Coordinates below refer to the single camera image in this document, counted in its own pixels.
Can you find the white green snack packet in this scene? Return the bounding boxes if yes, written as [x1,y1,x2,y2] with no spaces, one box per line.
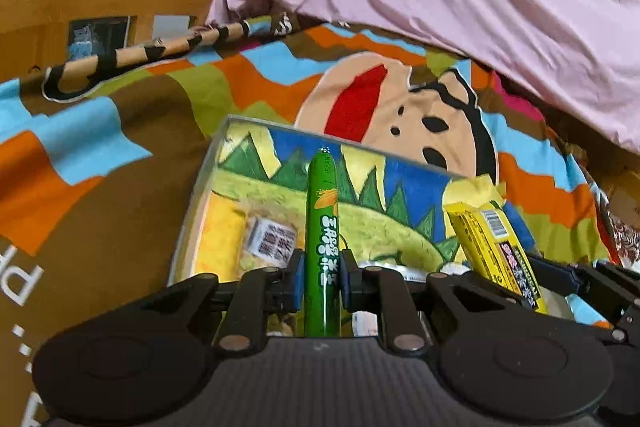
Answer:
[341,262,471,337]

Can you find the green corn sausage stick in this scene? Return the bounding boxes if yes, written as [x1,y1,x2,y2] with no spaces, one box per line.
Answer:
[304,148,341,337]

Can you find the brown colourful cartoon blanket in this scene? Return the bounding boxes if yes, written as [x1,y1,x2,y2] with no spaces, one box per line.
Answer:
[1,13,616,426]

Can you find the metal tray with dinosaur picture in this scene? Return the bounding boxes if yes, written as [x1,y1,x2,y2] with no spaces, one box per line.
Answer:
[167,114,532,338]

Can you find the wooden bed rail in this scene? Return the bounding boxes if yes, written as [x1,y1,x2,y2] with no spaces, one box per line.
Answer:
[0,0,214,84]

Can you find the nut bar clear packet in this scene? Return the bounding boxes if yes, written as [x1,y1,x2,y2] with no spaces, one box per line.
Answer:
[238,199,305,277]

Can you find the yellow snack packet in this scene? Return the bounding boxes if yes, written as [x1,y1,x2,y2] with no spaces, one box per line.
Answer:
[445,200,548,314]

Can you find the floral white pillow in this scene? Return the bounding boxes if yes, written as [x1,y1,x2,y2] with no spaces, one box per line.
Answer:
[600,204,640,272]

